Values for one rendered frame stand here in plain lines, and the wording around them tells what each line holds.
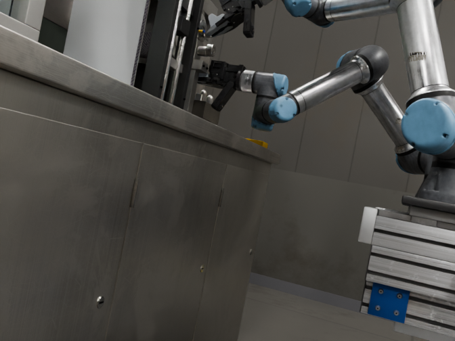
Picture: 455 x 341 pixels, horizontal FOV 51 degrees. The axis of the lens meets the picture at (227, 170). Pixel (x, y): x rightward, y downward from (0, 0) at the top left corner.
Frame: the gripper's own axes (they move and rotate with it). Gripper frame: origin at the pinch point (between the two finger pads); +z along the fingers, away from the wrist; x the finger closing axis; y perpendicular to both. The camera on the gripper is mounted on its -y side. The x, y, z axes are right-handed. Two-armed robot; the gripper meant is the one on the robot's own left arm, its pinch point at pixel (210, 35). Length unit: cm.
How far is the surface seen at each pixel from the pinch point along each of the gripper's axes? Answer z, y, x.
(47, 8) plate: 33, 18, 36
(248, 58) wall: 13, 75, -214
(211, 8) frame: 4, 53, -78
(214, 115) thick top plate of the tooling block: 16.2, -18.5, -18.4
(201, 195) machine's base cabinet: 17, -54, 37
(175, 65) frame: 7.1, -19.8, 35.3
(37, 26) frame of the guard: 6, -35, 99
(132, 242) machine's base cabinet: 23, -62, 68
